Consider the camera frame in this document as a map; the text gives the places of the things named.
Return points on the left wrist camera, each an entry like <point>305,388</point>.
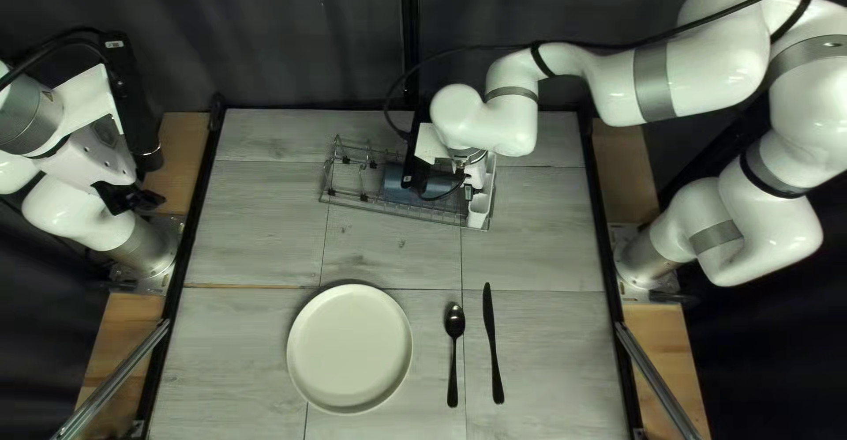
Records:
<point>129,96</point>

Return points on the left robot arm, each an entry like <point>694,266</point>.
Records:
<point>73,215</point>

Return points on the black spoon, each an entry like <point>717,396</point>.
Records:
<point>454,324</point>

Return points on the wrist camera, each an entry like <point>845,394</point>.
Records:
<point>129,96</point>
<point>413,155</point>

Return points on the pale plate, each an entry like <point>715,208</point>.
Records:
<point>349,350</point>

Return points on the black knife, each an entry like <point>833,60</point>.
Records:
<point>491,334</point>

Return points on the white cutlery holder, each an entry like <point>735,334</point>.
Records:
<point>480,211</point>

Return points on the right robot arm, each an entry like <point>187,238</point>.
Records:
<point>721,69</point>

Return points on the dark blue cup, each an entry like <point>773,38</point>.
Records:
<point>400,185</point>

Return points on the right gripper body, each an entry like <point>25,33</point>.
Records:
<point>433,149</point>

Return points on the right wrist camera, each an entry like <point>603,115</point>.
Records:
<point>413,155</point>

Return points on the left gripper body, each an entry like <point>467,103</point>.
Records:
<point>92,149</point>

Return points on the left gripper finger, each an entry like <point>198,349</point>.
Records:
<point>126,201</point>

